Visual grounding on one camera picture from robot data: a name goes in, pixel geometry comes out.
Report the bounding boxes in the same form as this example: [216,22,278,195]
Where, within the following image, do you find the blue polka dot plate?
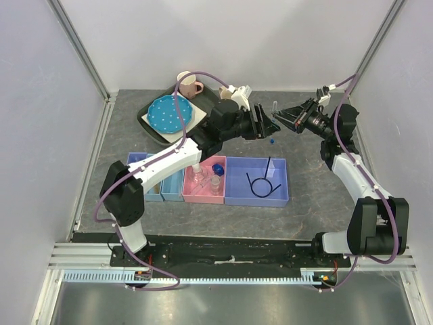
[146,95,193,134]

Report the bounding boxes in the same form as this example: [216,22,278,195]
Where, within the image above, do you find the blue base graduated cylinder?
[190,163,225,196]

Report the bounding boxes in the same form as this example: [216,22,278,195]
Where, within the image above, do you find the small glass beaker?
[210,175,222,196]

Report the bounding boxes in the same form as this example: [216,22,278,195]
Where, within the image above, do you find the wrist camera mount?
[316,84,336,107]
[227,85,252,111]

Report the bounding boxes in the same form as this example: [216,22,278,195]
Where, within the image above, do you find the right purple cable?
[311,73,402,294]

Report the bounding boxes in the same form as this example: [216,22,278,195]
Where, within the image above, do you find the light blue bin right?
[161,173,183,202]

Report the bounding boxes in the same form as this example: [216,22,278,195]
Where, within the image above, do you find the pink bin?
[182,156,226,204]

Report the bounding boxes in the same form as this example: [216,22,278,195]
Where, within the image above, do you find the black wire ring stand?
[246,156,282,198]

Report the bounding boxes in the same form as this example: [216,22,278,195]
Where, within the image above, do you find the dark grey tray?
[137,83,220,146]

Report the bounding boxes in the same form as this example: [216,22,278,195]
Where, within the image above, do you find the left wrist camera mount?
[227,85,252,111]

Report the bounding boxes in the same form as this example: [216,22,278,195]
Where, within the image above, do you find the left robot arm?
[97,100,280,266]

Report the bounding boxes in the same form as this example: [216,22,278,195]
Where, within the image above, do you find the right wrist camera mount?
[316,84,336,107]

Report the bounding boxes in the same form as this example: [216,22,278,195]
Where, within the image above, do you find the pink mug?
[177,71,204,100]

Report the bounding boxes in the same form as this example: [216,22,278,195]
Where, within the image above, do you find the light blue cable duct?
[63,269,321,286]

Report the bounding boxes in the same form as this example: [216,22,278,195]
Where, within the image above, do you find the large purple bin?
[225,156,290,208]

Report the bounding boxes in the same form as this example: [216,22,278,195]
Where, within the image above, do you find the beige green floral mug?
[219,85,237,100]

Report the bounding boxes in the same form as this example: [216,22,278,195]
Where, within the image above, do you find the glass alcohol lamp white cap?
[190,163,208,184]

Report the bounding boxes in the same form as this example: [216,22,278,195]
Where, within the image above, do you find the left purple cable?
[93,70,237,292]

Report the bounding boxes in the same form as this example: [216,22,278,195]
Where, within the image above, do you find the small purple bin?
[127,152,147,165]

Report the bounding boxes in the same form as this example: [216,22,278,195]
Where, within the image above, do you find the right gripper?
[273,97,335,140]

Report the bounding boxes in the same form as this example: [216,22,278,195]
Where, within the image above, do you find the purple cable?
[311,73,402,294]
[93,70,237,292]

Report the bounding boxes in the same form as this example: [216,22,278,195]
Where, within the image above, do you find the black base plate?
[72,233,351,279]

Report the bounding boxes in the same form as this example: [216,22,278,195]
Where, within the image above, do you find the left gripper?
[221,104,280,142]

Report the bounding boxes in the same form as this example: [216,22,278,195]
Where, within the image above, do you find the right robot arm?
[272,99,409,267]

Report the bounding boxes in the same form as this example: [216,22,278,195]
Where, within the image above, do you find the test tube brush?
[153,183,160,194]

